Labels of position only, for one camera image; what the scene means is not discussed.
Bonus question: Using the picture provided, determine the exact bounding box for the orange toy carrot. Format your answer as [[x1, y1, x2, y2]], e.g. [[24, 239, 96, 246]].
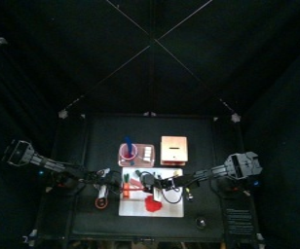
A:
[[122, 173, 131, 199]]

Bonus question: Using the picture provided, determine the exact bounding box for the white toy knife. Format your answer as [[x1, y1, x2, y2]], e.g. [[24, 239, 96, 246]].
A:
[[153, 186, 162, 202]]

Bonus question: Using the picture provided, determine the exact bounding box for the pink toy food piece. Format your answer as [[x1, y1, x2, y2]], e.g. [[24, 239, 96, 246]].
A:
[[129, 178, 145, 189]]

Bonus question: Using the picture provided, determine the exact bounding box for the red toy food slice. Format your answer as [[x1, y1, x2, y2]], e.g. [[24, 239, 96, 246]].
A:
[[143, 194, 165, 213]]

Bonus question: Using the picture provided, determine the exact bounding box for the translucent pink cup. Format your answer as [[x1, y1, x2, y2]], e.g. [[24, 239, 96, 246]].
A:
[[119, 144, 139, 161]]

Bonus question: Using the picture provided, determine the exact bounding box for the wooden box with slot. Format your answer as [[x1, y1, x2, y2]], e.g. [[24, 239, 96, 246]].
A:
[[159, 135, 189, 166]]

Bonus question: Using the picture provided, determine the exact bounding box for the blue plastic tool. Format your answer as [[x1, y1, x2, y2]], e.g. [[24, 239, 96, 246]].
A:
[[123, 135, 135, 157]]

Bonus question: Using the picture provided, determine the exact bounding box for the round metal knob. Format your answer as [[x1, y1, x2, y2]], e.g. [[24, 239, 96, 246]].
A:
[[194, 217, 209, 230]]

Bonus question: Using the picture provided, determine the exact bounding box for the yellow-green handled tool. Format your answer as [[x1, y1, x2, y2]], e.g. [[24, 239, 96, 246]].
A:
[[182, 186, 195, 200]]

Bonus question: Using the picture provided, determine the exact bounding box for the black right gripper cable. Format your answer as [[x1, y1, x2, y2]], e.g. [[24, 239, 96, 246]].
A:
[[159, 188, 185, 205]]

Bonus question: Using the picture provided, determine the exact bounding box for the orange ring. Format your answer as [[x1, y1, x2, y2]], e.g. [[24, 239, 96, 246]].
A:
[[94, 196, 110, 210]]

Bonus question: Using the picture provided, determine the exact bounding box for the thin white cross wire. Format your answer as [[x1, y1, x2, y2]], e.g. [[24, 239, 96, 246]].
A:
[[62, 0, 214, 112], [103, 0, 237, 115]]

